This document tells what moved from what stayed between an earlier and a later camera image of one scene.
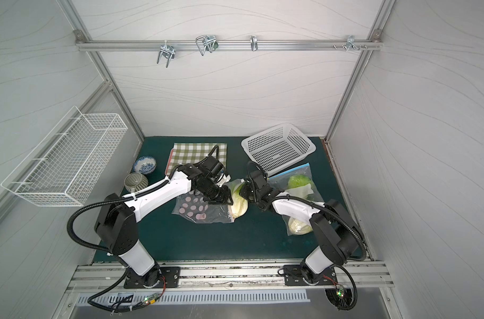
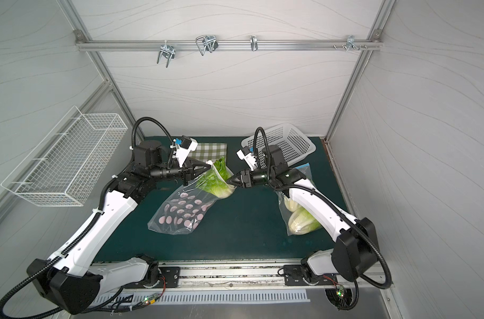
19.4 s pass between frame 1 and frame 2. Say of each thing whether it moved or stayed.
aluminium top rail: stayed
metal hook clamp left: stayed
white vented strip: stayed
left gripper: moved
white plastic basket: stayed
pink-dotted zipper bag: moved
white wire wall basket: stayed
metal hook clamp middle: stayed
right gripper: moved
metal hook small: stayed
